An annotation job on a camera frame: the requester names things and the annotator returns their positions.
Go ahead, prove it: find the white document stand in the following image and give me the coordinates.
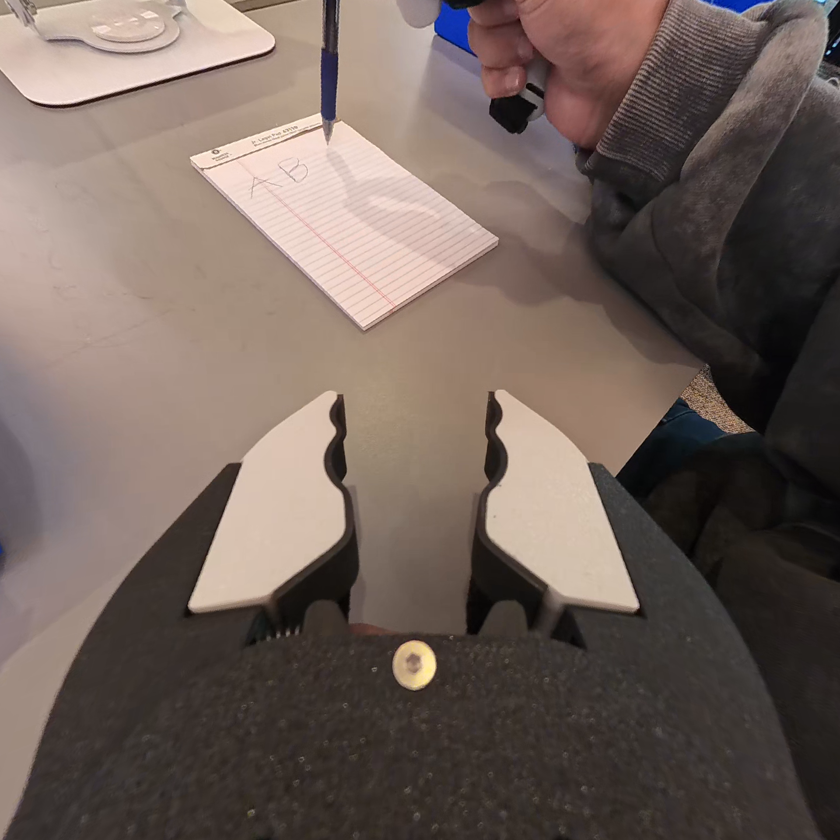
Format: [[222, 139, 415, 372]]
[[0, 0, 277, 107]]

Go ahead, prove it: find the person's right hand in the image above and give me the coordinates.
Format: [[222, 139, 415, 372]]
[[467, 0, 670, 151]]

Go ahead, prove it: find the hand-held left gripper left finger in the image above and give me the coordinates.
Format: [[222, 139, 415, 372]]
[[187, 391, 361, 631]]

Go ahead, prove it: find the person's leg in jeans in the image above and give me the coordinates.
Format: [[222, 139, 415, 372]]
[[616, 397, 756, 500]]

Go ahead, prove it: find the white lined notepad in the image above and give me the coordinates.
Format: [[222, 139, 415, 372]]
[[190, 113, 500, 331]]

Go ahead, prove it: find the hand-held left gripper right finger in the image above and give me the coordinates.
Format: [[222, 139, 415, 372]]
[[467, 390, 641, 634]]

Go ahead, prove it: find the blue retractable pen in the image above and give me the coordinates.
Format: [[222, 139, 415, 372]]
[[320, 0, 342, 145]]

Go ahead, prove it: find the person's right forearm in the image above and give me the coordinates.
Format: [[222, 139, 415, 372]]
[[576, 0, 840, 427]]

